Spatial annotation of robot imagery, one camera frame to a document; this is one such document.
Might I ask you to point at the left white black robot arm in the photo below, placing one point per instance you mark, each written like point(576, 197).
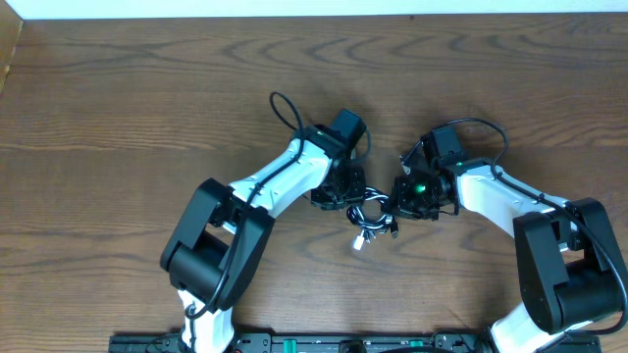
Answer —
point(216, 247)

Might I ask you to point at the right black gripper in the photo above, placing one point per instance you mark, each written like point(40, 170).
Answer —
point(409, 205)

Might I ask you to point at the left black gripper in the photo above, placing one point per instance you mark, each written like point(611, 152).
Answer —
point(336, 194)

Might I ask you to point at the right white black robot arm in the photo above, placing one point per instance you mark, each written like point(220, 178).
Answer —
point(572, 276)

